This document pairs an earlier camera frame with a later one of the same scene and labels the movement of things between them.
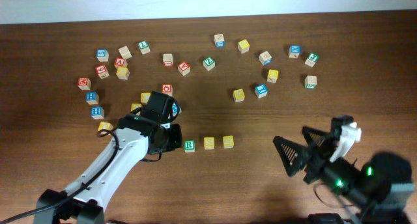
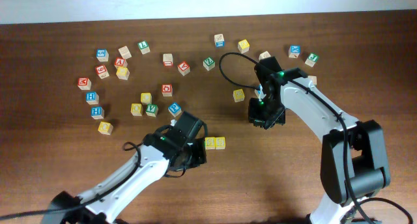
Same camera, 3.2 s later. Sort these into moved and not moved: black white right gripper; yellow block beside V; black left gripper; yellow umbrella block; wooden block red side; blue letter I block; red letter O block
Moved: black left gripper; black white right gripper
Not moved: red letter O block; yellow umbrella block; yellow block beside V; wooden block red side; blue letter I block
